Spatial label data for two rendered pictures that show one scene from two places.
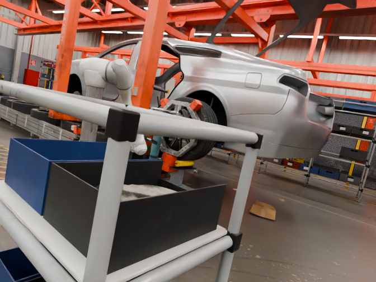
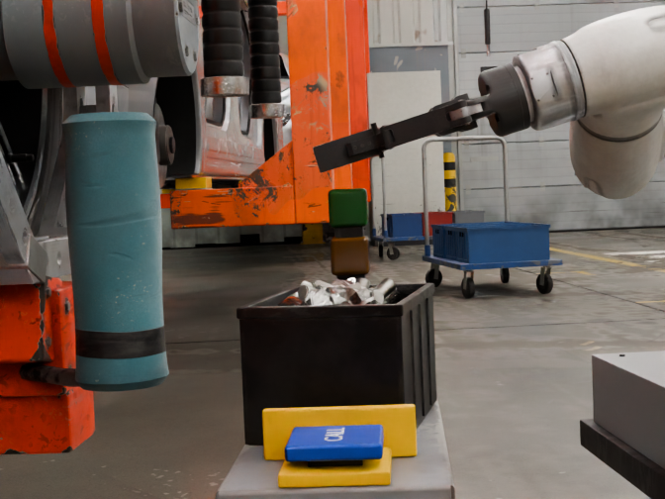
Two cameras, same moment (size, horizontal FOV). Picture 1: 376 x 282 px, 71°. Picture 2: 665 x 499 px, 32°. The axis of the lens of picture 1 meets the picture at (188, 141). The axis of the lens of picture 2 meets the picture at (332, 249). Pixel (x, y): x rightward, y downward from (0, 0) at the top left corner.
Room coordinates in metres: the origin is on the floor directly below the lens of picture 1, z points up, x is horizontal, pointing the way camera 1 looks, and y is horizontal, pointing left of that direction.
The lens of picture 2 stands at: (3.09, 1.35, 0.66)
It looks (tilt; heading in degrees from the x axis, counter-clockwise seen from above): 3 degrees down; 236
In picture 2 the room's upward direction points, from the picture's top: 2 degrees counter-clockwise
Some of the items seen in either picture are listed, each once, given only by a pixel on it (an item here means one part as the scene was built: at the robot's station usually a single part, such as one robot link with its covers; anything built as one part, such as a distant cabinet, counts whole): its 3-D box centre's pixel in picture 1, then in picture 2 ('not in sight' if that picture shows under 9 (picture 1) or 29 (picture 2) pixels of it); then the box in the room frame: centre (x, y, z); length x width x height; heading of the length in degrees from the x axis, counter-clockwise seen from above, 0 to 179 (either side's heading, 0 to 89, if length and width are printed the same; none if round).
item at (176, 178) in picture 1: (176, 177); not in sight; (2.79, 0.04, 0.32); 0.40 x 0.30 x 0.28; 52
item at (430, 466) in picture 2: not in sight; (347, 442); (2.51, 0.51, 0.44); 0.43 x 0.17 x 0.03; 52
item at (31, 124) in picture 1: (50, 127); not in sight; (5.13, 2.72, 0.20); 1.00 x 0.86 x 0.39; 52
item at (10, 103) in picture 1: (23, 107); not in sight; (6.10, 3.93, 0.39); 0.66 x 0.66 x 0.24
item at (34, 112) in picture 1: (49, 117); not in sight; (5.19, 2.80, 0.39); 0.66 x 0.66 x 0.24
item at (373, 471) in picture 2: not in sight; (336, 466); (2.61, 0.64, 0.46); 0.08 x 0.08 x 0.01; 52
